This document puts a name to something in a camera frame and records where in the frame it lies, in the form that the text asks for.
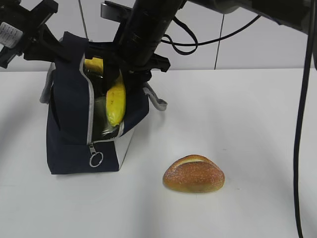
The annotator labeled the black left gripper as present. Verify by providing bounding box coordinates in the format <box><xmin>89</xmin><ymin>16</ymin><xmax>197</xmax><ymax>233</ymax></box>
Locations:
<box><xmin>0</xmin><ymin>0</ymin><xmax>71</xmax><ymax>68</ymax></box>

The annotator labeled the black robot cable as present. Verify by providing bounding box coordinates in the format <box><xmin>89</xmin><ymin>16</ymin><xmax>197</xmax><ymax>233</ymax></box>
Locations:
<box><xmin>160</xmin><ymin>9</ymin><xmax>313</xmax><ymax>238</ymax></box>

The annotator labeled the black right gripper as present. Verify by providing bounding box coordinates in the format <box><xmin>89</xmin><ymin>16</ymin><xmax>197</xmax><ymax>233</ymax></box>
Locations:
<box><xmin>116</xmin><ymin>54</ymin><xmax>170</xmax><ymax>87</ymax></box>

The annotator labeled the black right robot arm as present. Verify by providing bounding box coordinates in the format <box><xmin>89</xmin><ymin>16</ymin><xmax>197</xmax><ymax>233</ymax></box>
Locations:
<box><xmin>116</xmin><ymin>0</ymin><xmax>317</xmax><ymax>85</ymax></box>

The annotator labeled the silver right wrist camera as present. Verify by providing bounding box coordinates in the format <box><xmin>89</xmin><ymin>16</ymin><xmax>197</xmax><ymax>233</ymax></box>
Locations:
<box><xmin>100</xmin><ymin>0</ymin><xmax>132</xmax><ymax>23</ymax></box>

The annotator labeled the navy blue lunch bag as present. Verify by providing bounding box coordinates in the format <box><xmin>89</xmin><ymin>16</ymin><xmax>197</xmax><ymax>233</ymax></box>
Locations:
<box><xmin>40</xmin><ymin>32</ymin><xmax>167</xmax><ymax>175</ymax></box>

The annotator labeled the brown bread roll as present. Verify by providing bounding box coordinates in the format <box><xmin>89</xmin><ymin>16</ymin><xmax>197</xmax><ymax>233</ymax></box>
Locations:
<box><xmin>162</xmin><ymin>155</ymin><xmax>225</xmax><ymax>193</ymax></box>

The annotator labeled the yellow banana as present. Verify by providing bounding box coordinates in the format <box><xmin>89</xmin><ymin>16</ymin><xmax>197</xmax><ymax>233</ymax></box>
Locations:
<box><xmin>106</xmin><ymin>74</ymin><xmax>126</xmax><ymax>127</ymax></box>

